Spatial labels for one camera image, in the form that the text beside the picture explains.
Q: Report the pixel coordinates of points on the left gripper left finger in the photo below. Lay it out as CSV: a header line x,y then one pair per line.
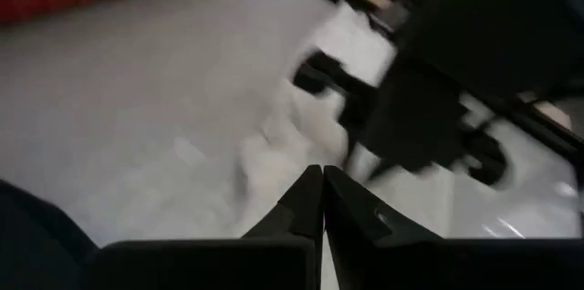
x,y
205,265

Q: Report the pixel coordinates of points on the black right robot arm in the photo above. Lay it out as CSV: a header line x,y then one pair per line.
x,y
493,21

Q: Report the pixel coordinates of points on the black garment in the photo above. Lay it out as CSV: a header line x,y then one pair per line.
x,y
36,244

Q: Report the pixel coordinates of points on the white lace garment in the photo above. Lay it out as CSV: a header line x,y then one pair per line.
x,y
301,135

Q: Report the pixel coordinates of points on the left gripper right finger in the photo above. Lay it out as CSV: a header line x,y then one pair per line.
x,y
456,265

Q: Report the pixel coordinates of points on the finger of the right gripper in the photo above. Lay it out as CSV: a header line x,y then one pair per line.
x,y
488,158
324,75

